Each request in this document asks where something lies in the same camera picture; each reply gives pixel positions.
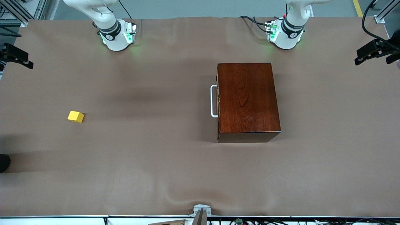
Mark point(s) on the tan cardboard piece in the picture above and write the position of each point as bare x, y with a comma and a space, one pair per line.
173, 223

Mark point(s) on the aluminium frame profiles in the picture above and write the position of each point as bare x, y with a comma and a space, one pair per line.
42, 6

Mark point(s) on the black round object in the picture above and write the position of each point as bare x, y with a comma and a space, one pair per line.
3, 163

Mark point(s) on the yellow wooden block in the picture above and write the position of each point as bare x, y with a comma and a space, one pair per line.
76, 117

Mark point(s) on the brown table cover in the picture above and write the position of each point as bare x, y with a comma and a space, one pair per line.
156, 156

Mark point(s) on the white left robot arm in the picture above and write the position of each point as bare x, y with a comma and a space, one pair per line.
289, 39

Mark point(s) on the yellow floor tape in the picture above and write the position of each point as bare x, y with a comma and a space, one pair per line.
357, 7

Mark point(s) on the grey metal bracket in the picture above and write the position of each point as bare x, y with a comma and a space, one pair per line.
202, 215

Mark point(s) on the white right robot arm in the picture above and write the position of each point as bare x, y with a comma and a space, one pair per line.
114, 40

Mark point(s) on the dark brown wooden cabinet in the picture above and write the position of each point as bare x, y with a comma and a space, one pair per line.
247, 100

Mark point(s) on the aluminium profile with bracket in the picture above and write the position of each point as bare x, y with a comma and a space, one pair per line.
379, 19

